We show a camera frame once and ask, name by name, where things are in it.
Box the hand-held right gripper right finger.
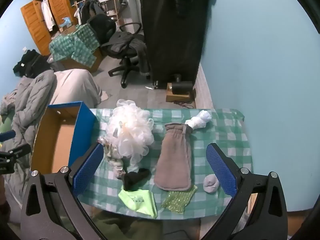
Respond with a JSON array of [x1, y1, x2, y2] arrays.
[[202, 142, 288, 240]]

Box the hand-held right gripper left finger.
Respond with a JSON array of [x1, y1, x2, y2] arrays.
[[20, 142, 107, 240]]

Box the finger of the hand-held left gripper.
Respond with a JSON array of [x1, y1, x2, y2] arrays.
[[0, 144, 32, 174], [0, 130, 16, 143]]

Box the grey sock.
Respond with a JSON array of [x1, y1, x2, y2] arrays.
[[203, 174, 220, 193]]

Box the patterned floral cloth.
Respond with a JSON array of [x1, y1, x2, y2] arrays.
[[99, 136, 127, 178]]

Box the blue cardboard box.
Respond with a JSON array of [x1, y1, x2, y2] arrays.
[[30, 101, 99, 175]]

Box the brown bath mitt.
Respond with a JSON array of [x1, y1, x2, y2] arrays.
[[154, 122, 193, 192]]

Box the green sparkly scrub cloth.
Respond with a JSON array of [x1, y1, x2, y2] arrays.
[[161, 185, 198, 214]]

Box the white peach mesh bath pouf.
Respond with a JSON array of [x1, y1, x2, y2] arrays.
[[99, 99, 155, 164]]

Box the neon green cloth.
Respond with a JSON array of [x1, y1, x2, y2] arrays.
[[118, 189, 158, 218]]

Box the green checkered tablecloth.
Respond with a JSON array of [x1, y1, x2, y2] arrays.
[[75, 108, 254, 220]]

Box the grey quilt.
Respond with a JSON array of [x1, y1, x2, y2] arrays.
[[0, 70, 58, 205]]

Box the black sock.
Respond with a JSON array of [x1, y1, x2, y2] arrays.
[[121, 168, 152, 191]]

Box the black clothing pile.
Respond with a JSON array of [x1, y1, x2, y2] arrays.
[[13, 49, 52, 78]]

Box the person's olive trousers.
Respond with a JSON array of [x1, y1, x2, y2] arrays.
[[91, 211, 200, 240]]

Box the beige blanket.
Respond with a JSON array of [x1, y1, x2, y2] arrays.
[[50, 69, 103, 108]]

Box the small wooden box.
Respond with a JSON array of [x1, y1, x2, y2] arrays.
[[166, 82, 197, 103]]

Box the brown cardboard box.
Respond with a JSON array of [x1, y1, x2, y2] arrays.
[[60, 47, 104, 73]]

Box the green checkered cloth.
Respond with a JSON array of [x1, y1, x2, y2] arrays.
[[49, 24, 100, 68]]

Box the black office chair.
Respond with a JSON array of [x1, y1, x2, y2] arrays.
[[87, 14, 150, 88]]

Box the wooden wardrobe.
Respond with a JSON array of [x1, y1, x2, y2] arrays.
[[20, 0, 78, 57]]

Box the white hanging garment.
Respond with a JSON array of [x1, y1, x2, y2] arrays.
[[41, 0, 55, 32]]

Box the blue plastic bag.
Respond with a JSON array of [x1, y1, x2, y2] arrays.
[[59, 16, 75, 29]]

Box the dark grey jacket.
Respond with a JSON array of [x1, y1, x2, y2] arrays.
[[101, 33, 152, 77]]

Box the black fabric wardrobe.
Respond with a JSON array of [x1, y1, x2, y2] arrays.
[[139, 0, 217, 85]]

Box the clothes rack with dark clothes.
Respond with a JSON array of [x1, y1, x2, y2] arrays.
[[74, 0, 100, 24]]

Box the black cable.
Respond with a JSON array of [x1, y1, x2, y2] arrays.
[[172, 100, 195, 109]]

